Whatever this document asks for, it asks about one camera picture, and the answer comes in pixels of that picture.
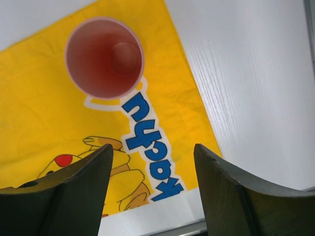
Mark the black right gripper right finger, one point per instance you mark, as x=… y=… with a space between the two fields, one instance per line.
x=238 y=203

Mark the pink plastic cup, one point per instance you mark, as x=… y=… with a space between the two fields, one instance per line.
x=104 y=58

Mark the yellow Pikachu placemat cloth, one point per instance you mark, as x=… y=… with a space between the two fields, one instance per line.
x=47 y=122

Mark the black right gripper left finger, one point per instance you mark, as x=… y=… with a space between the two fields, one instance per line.
x=67 y=202

